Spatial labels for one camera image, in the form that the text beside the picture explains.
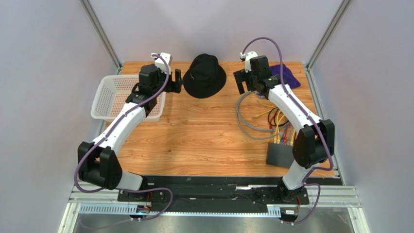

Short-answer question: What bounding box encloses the black network switch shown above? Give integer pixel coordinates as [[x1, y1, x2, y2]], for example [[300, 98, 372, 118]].
[[265, 143, 294, 168]]

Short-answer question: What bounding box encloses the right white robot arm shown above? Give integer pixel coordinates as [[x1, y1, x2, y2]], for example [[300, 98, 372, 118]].
[[234, 52, 335, 203]]

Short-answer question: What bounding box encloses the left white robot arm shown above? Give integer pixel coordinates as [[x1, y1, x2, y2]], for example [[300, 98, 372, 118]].
[[74, 64, 182, 192]]

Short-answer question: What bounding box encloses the black bucket hat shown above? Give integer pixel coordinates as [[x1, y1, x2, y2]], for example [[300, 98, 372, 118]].
[[183, 53, 227, 99]]

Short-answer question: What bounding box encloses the purple cloth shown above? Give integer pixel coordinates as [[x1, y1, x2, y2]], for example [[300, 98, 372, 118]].
[[270, 64, 301, 89]]

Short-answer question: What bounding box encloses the white plastic basket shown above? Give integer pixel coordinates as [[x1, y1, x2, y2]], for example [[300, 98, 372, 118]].
[[90, 75, 167, 122]]

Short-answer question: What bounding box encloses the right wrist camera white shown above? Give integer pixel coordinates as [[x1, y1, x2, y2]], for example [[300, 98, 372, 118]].
[[240, 51, 258, 73]]

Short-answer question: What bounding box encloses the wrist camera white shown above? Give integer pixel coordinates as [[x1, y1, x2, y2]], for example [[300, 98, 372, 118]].
[[240, 51, 258, 73], [151, 52, 173, 74]]

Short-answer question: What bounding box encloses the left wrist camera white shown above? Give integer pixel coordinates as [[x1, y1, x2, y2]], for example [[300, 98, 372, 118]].
[[151, 52, 173, 74]]

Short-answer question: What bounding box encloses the grey ethernet cable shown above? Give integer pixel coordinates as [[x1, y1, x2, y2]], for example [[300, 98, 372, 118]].
[[236, 91, 292, 140]]

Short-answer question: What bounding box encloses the black cable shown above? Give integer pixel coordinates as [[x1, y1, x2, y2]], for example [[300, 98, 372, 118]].
[[267, 107, 291, 128]]

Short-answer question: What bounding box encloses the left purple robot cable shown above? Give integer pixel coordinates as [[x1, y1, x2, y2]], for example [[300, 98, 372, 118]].
[[73, 53, 173, 222]]

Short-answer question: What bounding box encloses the red ethernet cable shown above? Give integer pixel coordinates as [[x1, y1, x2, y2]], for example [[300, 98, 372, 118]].
[[280, 124, 292, 145]]

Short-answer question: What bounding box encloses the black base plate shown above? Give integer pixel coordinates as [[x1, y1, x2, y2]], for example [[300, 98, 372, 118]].
[[117, 175, 344, 214]]

